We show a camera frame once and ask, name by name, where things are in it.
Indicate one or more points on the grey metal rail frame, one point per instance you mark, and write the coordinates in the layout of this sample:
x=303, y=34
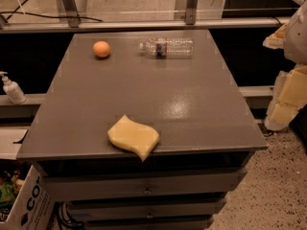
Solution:
x=78, y=16

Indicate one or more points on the yellow wavy sponge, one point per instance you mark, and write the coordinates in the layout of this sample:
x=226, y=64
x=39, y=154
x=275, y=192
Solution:
x=128, y=135

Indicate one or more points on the orange fruit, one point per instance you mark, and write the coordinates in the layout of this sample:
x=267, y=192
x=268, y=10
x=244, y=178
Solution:
x=101, y=49

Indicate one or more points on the grey drawer cabinet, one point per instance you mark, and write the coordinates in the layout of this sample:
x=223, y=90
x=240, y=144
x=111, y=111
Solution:
x=207, y=135

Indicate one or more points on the white cardboard box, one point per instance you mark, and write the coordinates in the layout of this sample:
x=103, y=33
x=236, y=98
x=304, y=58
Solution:
x=32, y=208

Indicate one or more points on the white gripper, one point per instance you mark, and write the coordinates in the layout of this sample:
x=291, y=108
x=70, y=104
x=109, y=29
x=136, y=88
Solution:
x=297, y=38

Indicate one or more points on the clear plastic water bottle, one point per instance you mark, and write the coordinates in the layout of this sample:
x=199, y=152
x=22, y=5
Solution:
x=164, y=47

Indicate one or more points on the white pump dispenser bottle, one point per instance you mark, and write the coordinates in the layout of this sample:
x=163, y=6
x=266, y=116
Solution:
x=12, y=89

